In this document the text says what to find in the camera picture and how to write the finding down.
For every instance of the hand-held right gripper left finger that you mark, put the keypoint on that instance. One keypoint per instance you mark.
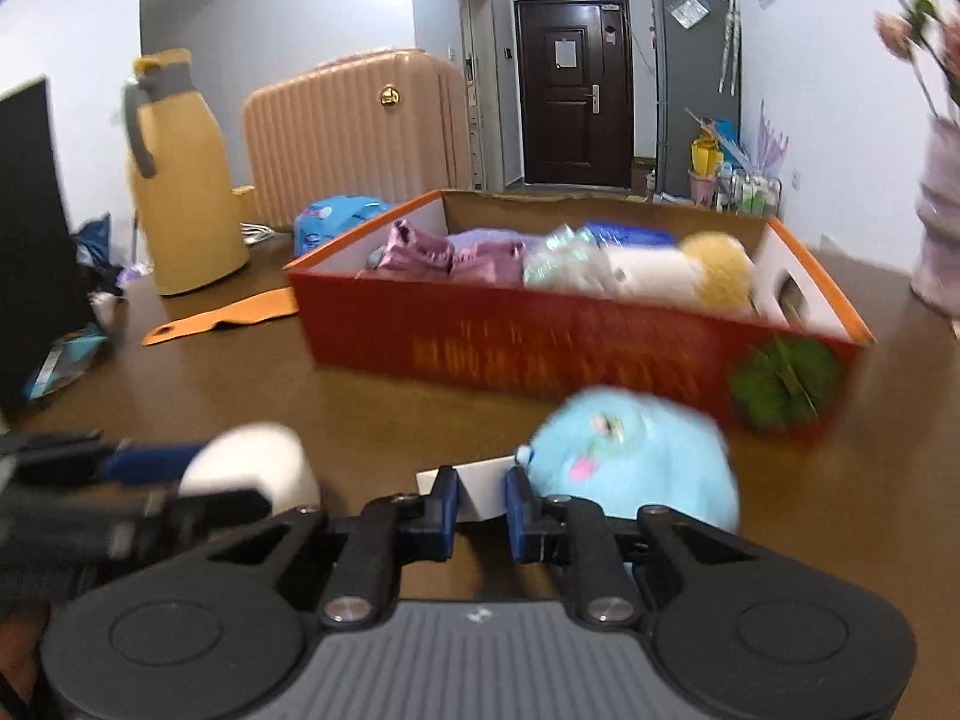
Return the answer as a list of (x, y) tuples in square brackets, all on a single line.
[(448, 499)]

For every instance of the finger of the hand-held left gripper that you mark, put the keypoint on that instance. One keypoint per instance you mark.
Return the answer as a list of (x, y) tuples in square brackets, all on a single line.
[(210, 510), (150, 463)]

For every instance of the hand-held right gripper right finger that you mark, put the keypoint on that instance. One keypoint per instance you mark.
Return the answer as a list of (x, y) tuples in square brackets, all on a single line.
[(517, 510)]

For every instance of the white soft ball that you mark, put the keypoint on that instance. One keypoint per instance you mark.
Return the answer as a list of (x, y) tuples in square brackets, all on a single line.
[(247, 465)]

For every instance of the light blue plush toy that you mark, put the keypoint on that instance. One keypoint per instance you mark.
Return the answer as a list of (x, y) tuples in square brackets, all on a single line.
[(645, 457)]

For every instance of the red cardboard box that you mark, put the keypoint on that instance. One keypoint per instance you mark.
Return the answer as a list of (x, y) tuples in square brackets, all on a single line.
[(525, 360)]

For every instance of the pink satin cloth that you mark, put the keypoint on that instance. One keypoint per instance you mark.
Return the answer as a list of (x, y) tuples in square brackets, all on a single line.
[(420, 251)]

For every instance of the clear plastic bag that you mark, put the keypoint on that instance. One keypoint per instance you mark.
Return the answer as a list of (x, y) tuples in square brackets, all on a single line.
[(562, 262)]

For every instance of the blue packet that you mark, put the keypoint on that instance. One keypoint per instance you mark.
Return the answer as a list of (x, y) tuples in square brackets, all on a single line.
[(630, 235)]

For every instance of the person's left forearm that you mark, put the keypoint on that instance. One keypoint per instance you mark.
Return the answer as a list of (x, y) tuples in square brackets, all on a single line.
[(19, 652)]

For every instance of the clear bag with blue packet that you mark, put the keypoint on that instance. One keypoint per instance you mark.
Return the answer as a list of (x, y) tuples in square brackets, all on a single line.
[(64, 360)]

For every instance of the dark blue crumpled bag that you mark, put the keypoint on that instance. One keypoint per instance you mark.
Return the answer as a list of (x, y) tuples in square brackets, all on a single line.
[(97, 255)]

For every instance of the yellow thermos jug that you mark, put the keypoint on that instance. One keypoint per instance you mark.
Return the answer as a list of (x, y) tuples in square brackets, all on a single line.
[(187, 225)]

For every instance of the black monitor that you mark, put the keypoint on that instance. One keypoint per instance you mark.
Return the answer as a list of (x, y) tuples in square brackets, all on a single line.
[(30, 240)]

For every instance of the light purple towel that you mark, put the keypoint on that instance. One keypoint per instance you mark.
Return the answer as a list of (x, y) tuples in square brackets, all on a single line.
[(487, 238)]

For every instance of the white plush toy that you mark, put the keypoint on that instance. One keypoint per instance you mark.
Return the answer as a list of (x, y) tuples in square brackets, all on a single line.
[(652, 274)]

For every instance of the blue tissue pack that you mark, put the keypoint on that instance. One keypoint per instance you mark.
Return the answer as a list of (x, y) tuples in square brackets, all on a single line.
[(330, 221)]

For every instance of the yellow plush toy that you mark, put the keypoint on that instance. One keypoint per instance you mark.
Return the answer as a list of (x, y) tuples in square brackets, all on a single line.
[(720, 266)]

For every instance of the pink hard-shell suitcase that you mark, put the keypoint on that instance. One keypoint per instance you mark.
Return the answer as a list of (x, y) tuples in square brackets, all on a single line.
[(337, 150)]

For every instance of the small storage rack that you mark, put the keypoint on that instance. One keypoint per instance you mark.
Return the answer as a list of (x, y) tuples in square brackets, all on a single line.
[(746, 191)]

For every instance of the yellow cup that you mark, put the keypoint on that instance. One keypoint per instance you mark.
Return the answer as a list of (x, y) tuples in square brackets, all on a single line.
[(706, 157)]

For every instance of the dark brown door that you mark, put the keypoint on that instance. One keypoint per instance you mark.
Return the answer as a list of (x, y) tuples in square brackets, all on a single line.
[(570, 112)]

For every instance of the grey refrigerator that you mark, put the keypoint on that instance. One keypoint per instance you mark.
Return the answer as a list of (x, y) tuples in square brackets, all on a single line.
[(690, 105)]

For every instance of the purple dried plant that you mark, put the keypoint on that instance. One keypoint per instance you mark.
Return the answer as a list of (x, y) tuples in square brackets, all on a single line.
[(772, 139)]

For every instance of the pale pink vase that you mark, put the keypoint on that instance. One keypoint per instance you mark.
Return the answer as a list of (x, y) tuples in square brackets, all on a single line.
[(937, 240)]

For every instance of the folded umbrella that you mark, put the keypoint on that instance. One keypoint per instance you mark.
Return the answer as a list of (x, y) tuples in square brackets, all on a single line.
[(729, 37)]

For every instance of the paper sheet on refrigerator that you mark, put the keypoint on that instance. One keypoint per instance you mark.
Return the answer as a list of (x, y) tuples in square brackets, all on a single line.
[(688, 10)]

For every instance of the dried pink roses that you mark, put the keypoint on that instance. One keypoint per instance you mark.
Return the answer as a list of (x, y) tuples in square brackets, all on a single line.
[(919, 15)]

